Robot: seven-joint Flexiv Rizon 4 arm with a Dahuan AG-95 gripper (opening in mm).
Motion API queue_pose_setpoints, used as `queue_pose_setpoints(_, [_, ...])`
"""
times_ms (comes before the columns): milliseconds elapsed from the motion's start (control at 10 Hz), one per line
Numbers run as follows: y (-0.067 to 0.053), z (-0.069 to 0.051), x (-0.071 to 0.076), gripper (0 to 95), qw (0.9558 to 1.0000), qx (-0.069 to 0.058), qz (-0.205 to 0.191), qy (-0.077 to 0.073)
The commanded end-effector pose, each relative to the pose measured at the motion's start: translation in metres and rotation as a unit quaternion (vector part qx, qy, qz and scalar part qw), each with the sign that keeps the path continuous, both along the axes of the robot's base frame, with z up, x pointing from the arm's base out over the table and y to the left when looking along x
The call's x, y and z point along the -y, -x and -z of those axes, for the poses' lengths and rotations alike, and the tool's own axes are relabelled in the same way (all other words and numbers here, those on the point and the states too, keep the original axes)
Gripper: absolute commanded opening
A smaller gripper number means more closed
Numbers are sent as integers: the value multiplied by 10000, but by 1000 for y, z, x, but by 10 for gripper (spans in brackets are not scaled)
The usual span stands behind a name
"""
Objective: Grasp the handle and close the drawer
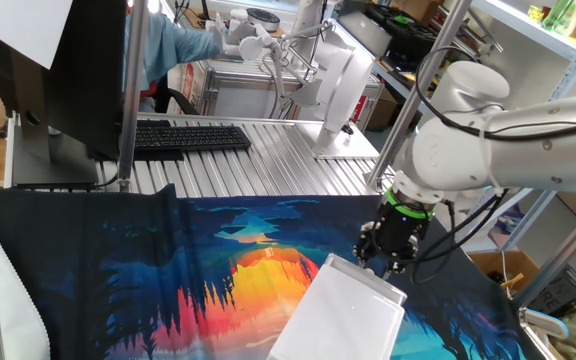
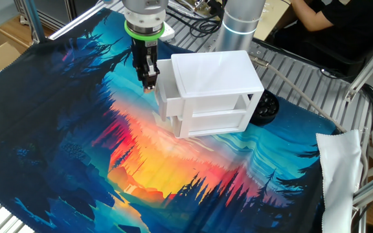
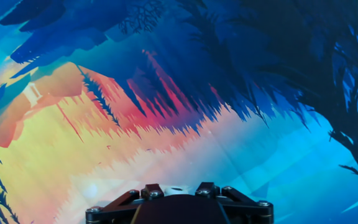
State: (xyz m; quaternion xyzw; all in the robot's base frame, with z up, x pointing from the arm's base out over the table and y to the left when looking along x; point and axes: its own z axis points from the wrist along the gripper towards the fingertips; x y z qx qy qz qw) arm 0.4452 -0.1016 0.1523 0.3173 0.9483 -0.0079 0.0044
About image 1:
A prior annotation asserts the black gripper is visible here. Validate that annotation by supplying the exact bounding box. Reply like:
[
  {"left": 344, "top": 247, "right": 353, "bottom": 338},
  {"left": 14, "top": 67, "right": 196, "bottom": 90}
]
[{"left": 352, "top": 199, "right": 432, "bottom": 280}]

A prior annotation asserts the white drawer with knob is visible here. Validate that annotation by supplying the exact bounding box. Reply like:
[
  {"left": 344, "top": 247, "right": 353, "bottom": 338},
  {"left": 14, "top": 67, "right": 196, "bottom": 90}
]
[{"left": 320, "top": 252, "right": 409, "bottom": 306}]

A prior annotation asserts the white plastic drawer cabinet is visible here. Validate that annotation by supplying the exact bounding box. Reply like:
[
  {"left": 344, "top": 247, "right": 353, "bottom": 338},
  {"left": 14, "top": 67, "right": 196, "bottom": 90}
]
[{"left": 266, "top": 264, "right": 407, "bottom": 360}]

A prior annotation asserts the open cardboard box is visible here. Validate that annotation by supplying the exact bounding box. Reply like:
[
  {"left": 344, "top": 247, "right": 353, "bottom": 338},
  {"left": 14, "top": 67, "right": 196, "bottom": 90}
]
[{"left": 467, "top": 249, "right": 542, "bottom": 301}]

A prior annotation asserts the brown cardboard carton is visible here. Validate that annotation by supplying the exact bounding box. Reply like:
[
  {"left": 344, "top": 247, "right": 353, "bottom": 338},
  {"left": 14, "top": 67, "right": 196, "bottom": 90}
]
[{"left": 367, "top": 87, "right": 400, "bottom": 130}]

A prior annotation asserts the white blue handheld device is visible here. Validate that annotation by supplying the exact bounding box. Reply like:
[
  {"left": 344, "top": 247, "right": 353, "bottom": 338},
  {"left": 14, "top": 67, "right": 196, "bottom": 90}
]
[{"left": 517, "top": 307, "right": 572, "bottom": 341}]

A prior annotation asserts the black plastic crate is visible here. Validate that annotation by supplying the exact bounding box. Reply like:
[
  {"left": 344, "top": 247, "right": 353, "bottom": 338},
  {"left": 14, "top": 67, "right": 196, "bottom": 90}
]
[{"left": 527, "top": 264, "right": 576, "bottom": 319}]

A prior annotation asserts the aluminium flight case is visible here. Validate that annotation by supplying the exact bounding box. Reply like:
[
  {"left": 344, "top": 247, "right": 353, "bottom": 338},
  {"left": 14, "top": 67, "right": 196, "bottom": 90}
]
[{"left": 201, "top": 58, "right": 385, "bottom": 132}]

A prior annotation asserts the black storage tray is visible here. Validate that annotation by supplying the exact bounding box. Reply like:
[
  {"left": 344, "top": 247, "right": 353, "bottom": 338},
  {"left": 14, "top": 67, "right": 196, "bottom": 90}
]
[{"left": 365, "top": 2, "right": 439, "bottom": 64}]

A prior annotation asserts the grey metal box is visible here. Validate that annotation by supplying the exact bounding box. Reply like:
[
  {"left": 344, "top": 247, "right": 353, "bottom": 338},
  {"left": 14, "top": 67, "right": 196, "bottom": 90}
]
[{"left": 337, "top": 9, "right": 394, "bottom": 57}]

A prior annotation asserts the black keyboard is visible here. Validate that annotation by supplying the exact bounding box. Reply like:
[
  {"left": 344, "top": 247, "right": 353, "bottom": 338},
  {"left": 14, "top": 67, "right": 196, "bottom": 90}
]
[{"left": 133, "top": 124, "right": 252, "bottom": 153}]

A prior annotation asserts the white carton red print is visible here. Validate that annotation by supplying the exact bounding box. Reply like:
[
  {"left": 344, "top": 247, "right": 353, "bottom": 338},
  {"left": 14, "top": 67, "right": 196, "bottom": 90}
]
[{"left": 166, "top": 62, "right": 207, "bottom": 115}]

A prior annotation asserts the round grey black device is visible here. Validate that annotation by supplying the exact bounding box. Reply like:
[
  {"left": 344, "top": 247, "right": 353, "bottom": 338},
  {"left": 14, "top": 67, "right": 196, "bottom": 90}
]
[{"left": 245, "top": 7, "right": 282, "bottom": 34}]

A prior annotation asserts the white metal shelf rack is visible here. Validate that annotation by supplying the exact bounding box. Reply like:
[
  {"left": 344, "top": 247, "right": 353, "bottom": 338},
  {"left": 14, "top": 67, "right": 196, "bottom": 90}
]
[{"left": 437, "top": 0, "right": 576, "bottom": 251}]

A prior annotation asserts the black office chair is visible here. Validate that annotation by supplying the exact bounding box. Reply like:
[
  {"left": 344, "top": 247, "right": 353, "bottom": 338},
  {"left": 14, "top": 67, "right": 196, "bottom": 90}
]
[{"left": 153, "top": 79, "right": 202, "bottom": 116}]

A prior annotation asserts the colourful forest sunset cloth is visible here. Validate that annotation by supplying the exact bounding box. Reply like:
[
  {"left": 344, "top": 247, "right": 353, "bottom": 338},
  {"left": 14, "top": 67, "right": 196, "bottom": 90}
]
[{"left": 0, "top": 183, "right": 544, "bottom": 360}]

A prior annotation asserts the green transparent bottle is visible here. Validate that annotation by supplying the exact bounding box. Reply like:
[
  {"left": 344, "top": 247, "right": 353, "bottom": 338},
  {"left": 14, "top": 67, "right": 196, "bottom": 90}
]
[{"left": 541, "top": 0, "right": 576, "bottom": 36}]

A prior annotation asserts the person in blue shirt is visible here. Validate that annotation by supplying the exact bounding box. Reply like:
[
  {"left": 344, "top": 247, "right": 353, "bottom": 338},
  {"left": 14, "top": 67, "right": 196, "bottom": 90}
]
[{"left": 123, "top": 10, "right": 222, "bottom": 114}]

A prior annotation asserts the brown wooden desk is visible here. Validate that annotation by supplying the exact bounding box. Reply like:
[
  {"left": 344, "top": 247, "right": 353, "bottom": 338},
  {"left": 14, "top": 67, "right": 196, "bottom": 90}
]
[{"left": 181, "top": 5, "right": 290, "bottom": 41}]

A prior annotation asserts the black computer monitor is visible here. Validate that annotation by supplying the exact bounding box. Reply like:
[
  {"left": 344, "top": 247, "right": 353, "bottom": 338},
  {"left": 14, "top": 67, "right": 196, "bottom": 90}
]
[{"left": 0, "top": 0, "right": 127, "bottom": 191}]

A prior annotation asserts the white cloth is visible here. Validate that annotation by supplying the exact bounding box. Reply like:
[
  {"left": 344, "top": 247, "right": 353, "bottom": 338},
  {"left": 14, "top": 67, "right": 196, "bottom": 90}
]
[{"left": 0, "top": 234, "right": 52, "bottom": 360}]

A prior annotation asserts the white paper sheet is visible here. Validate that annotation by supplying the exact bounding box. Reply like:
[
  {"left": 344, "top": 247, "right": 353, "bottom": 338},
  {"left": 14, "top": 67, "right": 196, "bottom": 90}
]
[{"left": 0, "top": 0, "right": 74, "bottom": 70}]

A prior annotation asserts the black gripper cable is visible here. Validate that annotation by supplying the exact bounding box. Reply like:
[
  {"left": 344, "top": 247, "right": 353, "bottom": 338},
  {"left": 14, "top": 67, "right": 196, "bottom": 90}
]
[{"left": 370, "top": 192, "right": 509, "bottom": 286}]

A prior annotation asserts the green flange ring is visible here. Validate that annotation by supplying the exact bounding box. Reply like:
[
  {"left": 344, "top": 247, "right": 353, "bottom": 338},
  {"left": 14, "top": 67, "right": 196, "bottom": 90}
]
[{"left": 385, "top": 187, "right": 437, "bottom": 221}]

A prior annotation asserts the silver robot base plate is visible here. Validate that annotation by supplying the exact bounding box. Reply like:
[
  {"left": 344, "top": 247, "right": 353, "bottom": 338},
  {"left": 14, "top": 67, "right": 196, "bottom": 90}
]
[{"left": 295, "top": 121, "right": 380, "bottom": 161}]

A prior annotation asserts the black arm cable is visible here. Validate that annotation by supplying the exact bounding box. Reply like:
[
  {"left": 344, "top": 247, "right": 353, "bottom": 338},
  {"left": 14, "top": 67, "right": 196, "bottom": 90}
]
[{"left": 414, "top": 45, "right": 576, "bottom": 143}]

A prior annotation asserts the white teleoperation handle device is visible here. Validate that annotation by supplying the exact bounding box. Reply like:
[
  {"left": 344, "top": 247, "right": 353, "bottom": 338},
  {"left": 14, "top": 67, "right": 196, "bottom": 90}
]
[{"left": 206, "top": 8, "right": 327, "bottom": 119}]

